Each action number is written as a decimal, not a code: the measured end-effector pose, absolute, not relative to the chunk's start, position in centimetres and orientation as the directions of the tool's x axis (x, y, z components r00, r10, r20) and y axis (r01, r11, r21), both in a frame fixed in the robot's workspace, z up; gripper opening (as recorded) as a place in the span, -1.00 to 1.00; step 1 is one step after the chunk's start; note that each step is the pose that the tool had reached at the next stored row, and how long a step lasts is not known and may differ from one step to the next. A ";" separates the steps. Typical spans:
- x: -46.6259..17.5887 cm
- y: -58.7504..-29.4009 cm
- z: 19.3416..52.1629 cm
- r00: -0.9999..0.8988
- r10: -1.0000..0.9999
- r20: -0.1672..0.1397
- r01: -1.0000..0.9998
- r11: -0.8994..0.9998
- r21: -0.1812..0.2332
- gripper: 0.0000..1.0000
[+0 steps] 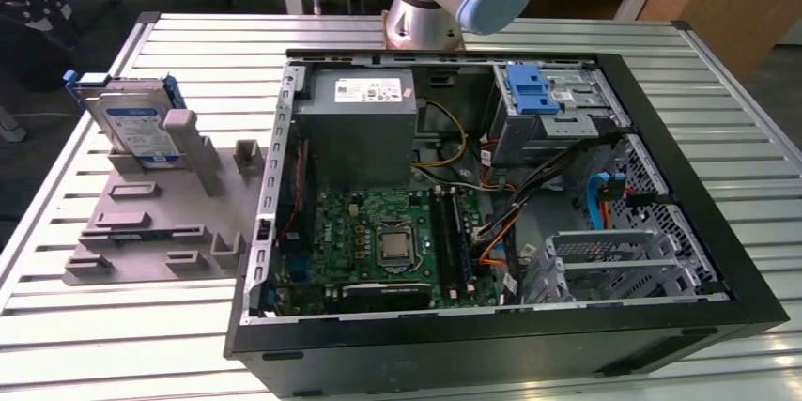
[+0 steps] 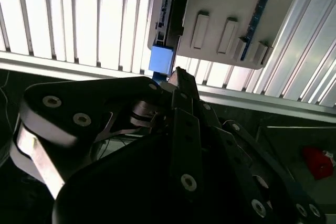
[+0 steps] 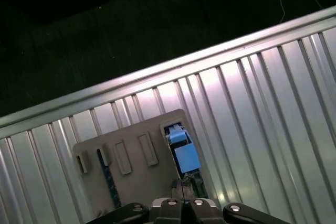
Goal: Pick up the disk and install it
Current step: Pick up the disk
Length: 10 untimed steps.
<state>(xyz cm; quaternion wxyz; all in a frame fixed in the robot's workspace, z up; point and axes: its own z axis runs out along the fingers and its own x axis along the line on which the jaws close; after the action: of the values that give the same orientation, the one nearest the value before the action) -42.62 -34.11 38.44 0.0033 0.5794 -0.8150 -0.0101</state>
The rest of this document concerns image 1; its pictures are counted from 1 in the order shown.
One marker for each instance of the white stand foot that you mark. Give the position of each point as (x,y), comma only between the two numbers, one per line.
(11,126)

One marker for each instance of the blue plastic drive latch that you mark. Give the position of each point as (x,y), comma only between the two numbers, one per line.
(526,86)

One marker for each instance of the black graphics card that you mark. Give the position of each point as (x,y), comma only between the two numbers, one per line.
(382,295)

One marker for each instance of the grey parts rack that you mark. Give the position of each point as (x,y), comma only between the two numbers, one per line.
(140,262)

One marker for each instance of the silver CPU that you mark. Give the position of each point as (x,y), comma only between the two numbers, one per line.
(395,247)

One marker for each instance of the black RAM slot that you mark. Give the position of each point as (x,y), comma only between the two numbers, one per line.
(442,241)
(462,241)

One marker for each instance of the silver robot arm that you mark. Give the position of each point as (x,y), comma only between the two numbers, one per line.
(419,20)

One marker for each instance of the metal optical drive cage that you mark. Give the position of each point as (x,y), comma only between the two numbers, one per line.
(568,126)

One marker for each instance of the hard disk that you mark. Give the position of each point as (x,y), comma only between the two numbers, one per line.
(135,128)

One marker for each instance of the green motherboard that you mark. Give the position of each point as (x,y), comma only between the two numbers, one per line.
(342,218)

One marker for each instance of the grey power supply unit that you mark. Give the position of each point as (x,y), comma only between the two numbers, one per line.
(357,147)

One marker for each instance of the black PC case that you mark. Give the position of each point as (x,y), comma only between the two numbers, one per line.
(438,354)

